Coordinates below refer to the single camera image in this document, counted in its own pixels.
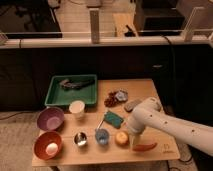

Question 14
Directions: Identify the small metal cup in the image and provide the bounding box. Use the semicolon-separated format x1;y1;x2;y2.
74;132;87;147

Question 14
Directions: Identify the white egg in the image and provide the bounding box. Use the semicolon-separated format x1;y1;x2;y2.
46;143;58;155

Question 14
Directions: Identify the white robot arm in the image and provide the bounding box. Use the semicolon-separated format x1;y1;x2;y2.
126;97;213;157

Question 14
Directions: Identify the red bowl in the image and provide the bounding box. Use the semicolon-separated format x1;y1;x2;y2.
34;131;62;160

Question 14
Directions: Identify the grey toy in tray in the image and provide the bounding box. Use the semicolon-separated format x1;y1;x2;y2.
59;79;94;90

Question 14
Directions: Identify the red grapes bunch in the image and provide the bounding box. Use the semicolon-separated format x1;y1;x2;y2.
104;91;118;107

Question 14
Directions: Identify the green plastic tray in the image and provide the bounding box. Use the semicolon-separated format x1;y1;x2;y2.
45;74;98;106

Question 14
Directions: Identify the white paper cup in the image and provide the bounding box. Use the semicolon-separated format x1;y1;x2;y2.
69;100;85;119

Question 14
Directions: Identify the white rail bar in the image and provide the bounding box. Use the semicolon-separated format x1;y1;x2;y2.
0;35;213;49

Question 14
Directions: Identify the blue cup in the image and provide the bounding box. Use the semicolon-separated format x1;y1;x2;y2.
95;129;109;145

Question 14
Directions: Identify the purple bowl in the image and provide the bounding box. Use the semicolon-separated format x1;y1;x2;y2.
37;107;64;131

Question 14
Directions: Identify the green sponge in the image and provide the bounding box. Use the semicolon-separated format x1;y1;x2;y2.
104;111;124;129

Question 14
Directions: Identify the blue silver wrapper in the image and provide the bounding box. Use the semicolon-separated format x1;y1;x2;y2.
115;90;128;102

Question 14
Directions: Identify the yellow apple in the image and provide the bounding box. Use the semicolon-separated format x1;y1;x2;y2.
115;131;129;146

